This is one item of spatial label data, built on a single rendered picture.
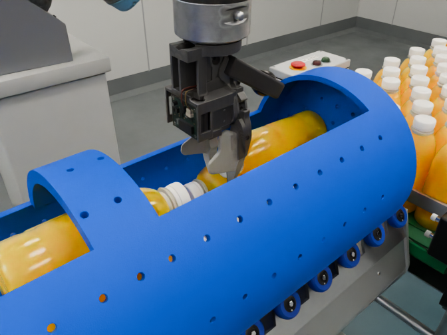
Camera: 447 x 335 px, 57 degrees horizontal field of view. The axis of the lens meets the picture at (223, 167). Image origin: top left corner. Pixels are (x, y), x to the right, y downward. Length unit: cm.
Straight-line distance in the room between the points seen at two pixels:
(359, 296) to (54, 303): 56
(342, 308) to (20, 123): 85
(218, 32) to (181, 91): 8
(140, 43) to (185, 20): 320
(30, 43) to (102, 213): 78
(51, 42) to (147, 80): 268
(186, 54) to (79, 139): 77
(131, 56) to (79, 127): 249
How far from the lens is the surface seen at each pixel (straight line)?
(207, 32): 47
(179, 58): 49
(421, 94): 98
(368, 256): 78
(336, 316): 75
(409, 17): 540
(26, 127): 115
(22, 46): 111
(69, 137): 120
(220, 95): 51
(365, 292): 81
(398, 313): 154
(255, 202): 43
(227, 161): 56
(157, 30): 373
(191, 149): 60
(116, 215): 38
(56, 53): 114
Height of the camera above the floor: 146
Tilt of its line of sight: 34 degrees down
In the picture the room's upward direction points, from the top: straight up
